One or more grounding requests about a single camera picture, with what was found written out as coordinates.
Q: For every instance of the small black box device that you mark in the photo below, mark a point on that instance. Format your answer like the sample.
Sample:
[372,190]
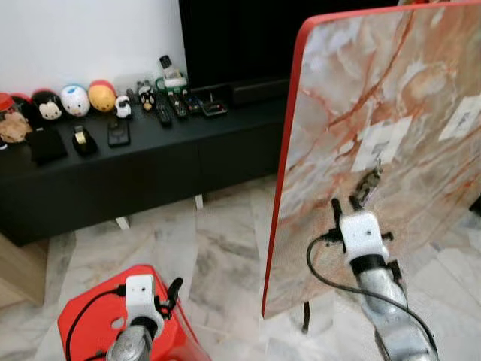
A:
[214,107]

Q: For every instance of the black square pad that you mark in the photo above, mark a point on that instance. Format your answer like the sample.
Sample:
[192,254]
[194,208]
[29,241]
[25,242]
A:
[46,146]

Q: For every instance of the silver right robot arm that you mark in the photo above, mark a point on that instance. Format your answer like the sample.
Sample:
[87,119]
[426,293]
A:
[383,301]

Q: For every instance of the yellow and red plush toy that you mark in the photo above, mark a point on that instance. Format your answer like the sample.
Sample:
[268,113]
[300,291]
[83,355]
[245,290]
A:
[102,96]

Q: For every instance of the white adhesive wall hook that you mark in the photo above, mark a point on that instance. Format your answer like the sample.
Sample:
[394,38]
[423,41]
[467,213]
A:
[379,135]
[460,119]

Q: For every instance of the brown and red plush toy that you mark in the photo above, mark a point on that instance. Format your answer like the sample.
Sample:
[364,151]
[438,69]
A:
[12,126]

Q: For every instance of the black remote control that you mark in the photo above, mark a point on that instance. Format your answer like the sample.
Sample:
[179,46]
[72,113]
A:
[163,114]
[179,105]
[194,102]

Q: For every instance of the key bunch with purple shield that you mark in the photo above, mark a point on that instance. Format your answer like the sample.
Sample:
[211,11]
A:
[367,184]

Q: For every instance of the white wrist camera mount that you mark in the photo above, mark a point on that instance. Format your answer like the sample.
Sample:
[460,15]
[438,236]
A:
[140,295]
[362,235]

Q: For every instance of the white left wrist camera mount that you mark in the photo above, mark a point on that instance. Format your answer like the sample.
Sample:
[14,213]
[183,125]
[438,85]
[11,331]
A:
[140,295]

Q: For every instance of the black mouse plush toy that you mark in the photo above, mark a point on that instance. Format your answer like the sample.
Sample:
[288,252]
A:
[48,107]

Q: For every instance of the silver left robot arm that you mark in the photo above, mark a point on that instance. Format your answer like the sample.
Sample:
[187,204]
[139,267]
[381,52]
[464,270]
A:
[129,344]

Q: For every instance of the green and white gadget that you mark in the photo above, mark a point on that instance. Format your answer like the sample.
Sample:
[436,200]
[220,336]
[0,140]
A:
[171,75]

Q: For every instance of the marble folding table red edge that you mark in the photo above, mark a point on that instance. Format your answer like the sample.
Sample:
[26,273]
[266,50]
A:
[338,90]

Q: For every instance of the small black figure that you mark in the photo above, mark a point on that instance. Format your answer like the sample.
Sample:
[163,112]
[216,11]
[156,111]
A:
[146,98]

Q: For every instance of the black TV console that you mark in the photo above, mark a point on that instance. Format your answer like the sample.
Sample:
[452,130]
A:
[150,177]

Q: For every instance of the black tape dispenser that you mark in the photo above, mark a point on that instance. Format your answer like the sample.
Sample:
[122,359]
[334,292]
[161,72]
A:
[84,141]

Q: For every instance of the small black case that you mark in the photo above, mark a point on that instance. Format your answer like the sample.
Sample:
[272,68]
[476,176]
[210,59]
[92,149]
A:
[119,134]

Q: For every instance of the black soundbar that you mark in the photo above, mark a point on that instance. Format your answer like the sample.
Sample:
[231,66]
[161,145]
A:
[259,92]

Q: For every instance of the red plastic stool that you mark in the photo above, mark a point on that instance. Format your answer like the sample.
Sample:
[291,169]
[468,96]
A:
[90,312]

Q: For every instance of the black television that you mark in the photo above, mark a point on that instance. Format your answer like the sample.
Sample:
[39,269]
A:
[240,37]

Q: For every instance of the small white plush toy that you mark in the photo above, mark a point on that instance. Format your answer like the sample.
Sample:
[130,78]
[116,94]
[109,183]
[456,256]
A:
[122,107]

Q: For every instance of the wooden furniture corner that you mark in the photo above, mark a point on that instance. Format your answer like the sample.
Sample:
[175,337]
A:
[19,274]

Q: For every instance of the white and blue plush toy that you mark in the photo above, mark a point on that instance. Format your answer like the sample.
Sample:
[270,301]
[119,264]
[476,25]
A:
[75,101]

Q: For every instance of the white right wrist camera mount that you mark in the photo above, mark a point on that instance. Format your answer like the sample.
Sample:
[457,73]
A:
[362,235]

